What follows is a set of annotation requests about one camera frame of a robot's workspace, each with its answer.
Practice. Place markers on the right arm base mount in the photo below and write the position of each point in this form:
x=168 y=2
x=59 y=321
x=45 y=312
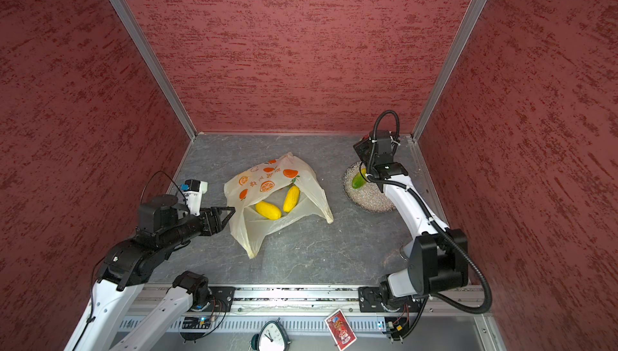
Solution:
x=379 y=299

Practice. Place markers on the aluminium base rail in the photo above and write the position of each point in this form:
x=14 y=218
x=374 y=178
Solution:
x=302 y=309

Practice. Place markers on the aluminium corner post left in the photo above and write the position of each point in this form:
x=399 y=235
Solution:
x=130 y=23

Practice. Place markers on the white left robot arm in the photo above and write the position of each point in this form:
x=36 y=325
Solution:
x=165 y=225

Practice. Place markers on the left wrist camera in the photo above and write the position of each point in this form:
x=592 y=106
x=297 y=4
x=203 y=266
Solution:
x=193 y=191

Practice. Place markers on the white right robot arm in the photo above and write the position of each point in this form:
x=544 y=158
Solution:
x=433 y=265

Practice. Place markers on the white teal alarm clock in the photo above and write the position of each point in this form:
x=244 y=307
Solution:
x=272 y=337

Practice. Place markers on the red playing card pack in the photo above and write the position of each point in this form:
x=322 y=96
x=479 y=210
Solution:
x=340 y=329

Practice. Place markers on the aluminium corner post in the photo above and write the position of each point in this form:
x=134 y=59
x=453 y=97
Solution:
x=464 y=31
x=130 y=23

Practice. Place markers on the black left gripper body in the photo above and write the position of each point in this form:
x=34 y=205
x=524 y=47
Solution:
x=208 y=227

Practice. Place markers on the aluminium corner post right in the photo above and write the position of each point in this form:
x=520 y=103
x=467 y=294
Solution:
x=464 y=31

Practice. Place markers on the green mango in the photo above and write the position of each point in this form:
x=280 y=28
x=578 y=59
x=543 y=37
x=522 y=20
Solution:
x=359 y=180

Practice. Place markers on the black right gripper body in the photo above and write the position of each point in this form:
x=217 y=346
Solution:
x=364 y=149

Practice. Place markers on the fruit print plastic bag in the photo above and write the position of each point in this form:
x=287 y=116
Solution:
x=270 y=182

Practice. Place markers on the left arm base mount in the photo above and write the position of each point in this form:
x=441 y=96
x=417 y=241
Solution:
x=213 y=299

